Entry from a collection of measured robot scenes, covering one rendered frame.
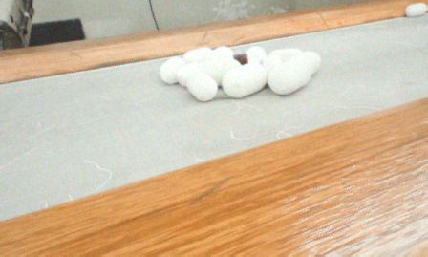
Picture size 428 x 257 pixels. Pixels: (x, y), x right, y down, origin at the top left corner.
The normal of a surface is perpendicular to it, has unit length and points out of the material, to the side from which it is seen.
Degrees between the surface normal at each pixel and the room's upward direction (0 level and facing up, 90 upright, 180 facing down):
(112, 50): 45
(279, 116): 0
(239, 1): 90
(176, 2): 90
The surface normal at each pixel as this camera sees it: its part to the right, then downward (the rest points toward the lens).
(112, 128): -0.10, -0.93
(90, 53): 0.20, -0.44
